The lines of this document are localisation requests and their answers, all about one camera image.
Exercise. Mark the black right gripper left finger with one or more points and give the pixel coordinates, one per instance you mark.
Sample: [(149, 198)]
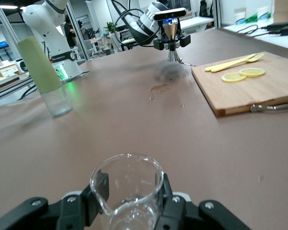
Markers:
[(69, 210)]

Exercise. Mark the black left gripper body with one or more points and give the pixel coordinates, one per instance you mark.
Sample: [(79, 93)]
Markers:
[(161, 30)]

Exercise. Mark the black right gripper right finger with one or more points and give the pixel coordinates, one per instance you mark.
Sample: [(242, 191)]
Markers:
[(182, 215)]

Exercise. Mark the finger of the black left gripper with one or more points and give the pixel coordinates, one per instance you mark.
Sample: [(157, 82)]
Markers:
[(183, 40), (159, 44)]

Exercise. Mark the steel hourglass jigger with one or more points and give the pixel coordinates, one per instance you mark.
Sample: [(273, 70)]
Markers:
[(171, 31)]

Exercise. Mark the clear glass measuring cup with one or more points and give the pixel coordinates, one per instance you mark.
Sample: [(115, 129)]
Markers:
[(129, 182)]

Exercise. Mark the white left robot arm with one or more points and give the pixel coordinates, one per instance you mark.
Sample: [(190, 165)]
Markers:
[(48, 28)]

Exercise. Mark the white paper cup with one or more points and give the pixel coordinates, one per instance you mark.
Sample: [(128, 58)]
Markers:
[(240, 15), (264, 13)]

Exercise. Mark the scattered liquid puddle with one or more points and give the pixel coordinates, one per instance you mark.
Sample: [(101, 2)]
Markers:
[(159, 88)]

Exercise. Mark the green potted plant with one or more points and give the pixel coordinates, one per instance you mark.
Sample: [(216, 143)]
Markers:
[(111, 27)]

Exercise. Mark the lemon slice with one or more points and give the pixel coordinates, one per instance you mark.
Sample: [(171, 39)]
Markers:
[(233, 77), (252, 72)]

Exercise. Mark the yellow plastic fork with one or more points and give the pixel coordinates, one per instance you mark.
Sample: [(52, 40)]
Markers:
[(250, 59)]

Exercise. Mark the wooden cutting board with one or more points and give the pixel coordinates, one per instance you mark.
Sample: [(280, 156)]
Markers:
[(242, 93)]

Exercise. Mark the person in black shirt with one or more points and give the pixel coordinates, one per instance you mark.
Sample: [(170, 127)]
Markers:
[(69, 31)]

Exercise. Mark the black power adapter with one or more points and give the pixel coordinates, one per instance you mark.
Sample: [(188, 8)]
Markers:
[(283, 28)]

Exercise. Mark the green sleeved glass bottle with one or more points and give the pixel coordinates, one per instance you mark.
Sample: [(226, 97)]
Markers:
[(43, 72)]

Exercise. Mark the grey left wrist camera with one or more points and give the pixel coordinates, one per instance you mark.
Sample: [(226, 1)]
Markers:
[(170, 14)]

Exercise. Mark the aluminium cell frame post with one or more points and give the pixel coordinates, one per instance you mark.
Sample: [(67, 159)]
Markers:
[(80, 36)]

